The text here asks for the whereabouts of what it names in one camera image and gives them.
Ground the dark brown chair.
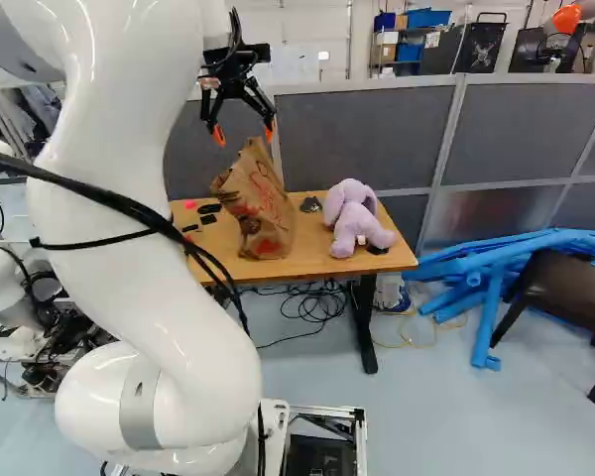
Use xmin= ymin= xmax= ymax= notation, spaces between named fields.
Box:
xmin=489 ymin=247 xmax=595 ymax=404

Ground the wooden table with black legs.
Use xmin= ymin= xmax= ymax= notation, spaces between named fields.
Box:
xmin=168 ymin=188 xmax=420 ymax=376

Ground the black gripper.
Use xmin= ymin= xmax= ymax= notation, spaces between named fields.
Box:
xmin=199 ymin=43 xmax=280 ymax=148

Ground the yellow floor cable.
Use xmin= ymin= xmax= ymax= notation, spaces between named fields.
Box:
xmin=375 ymin=296 xmax=470 ymax=350

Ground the brown paper bag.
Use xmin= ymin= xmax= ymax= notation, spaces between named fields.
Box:
xmin=208 ymin=135 xmax=300 ymax=262

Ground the purple plush toy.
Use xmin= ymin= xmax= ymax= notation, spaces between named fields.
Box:
xmin=322 ymin=178 xmax=400 ymax=260

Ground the blue foam tube pile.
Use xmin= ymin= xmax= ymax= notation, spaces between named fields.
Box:
xmin=401 ymin=227 xmax=595 ymax=372

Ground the black floor cable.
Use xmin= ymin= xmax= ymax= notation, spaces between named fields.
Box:
xmin=237 ymin=280 xmax=361 ymax=351

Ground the grey office partition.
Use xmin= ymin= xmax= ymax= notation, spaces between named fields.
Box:
xmin=271 ymin=72 xmax=595 ymax=260

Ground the small black object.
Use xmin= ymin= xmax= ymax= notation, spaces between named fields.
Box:
xmin=298 ymin=194 xmax=325 ymax=216

